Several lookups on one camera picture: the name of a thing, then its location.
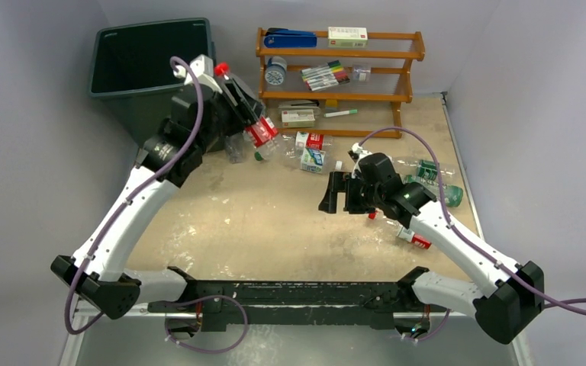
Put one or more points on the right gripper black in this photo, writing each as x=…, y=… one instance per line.
x=351, y=191

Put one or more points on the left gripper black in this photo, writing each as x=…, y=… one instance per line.
x=249, y=109

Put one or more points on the red label bottle lake picture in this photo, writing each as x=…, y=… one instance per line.
x=263, y=135

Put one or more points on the green blue label bottle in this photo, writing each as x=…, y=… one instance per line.
x=312, y=160

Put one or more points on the red label bottle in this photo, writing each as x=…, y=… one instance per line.
x=392, y=227
x=300, y=140

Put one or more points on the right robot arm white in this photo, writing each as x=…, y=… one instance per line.
x=502, y=295

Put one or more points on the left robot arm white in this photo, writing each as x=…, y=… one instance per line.
x=97, y=271

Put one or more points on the dark green plastic bin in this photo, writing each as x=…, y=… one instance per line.
x=130, y=72

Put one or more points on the small clear bottle purple label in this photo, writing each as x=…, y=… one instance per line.
x=234, y=148

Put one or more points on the white red box lower shelf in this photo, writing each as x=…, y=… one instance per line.
x=300, y=118

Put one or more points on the round tape roll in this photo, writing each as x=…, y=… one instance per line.
x=276, y=71

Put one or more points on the green capped white marker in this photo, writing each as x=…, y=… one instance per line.
x=340, y=113

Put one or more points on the blue stapler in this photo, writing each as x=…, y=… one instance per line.
x=286, y=38

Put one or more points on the pack of coloured markers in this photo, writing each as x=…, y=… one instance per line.
x=325, y=76

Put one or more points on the green label bottle white cap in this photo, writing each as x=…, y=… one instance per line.
x=424, y=168

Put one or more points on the orange wooden shelf rack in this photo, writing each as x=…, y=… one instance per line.
x=403, y=92

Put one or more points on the small clear jar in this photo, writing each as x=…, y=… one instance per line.
x=361, y=72

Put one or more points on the white green small box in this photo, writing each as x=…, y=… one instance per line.
x=347, y=37

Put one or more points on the green bottle far right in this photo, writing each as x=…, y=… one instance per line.
x=452, y=194

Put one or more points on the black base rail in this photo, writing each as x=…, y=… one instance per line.
x=380, y=305

